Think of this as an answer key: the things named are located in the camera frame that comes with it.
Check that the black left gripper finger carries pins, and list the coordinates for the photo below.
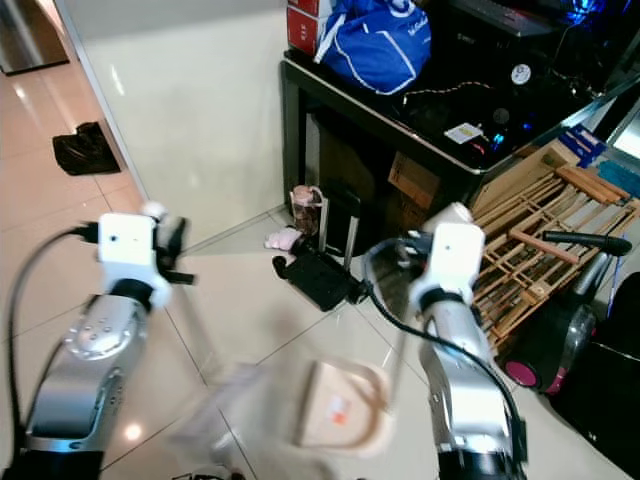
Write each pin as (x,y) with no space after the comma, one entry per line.
(176,238)

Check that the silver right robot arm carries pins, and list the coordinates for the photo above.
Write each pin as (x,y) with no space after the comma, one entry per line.
(465,400)

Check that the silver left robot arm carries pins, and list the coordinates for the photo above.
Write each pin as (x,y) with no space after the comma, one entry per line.
(88,370)

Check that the brown cardboard box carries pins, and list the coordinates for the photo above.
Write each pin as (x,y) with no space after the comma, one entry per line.
(414,182)

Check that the black folding hand cart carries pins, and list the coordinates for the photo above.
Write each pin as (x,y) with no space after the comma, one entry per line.
(322,275)

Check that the pink cloth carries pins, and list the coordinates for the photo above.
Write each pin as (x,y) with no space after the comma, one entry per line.
(282,240)

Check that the white paper label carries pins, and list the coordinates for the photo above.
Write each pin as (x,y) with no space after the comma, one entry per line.
(463,134)

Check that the black crumpled bag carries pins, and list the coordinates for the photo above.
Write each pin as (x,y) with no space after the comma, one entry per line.
(84,150)

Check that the wooden slatted rack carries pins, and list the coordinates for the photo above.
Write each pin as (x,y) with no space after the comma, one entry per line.
(550,215)

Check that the black desk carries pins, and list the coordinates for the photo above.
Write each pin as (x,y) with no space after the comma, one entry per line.
(370,115)

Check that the black and red vacuum cleaner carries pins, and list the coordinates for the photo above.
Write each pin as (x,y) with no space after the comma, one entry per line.
(555,350)

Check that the blue small box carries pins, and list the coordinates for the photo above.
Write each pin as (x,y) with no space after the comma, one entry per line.
(582,145)

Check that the blue fabric bag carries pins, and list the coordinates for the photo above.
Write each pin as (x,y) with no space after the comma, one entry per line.
(375,45)

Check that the black computer case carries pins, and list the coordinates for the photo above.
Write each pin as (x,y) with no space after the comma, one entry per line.
(510,45)

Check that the red cardboard box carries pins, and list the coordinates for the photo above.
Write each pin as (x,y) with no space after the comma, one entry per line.
(302,28)

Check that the silver metal appliance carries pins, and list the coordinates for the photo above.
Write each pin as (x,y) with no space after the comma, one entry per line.
(28,35)

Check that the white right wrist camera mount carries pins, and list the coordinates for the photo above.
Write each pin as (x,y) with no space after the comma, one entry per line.
(452,262)

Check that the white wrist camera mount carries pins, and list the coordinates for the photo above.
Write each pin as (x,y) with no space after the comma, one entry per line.
(125,245)
(452,262)

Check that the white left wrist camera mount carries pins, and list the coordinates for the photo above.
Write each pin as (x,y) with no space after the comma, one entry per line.
(125,245)

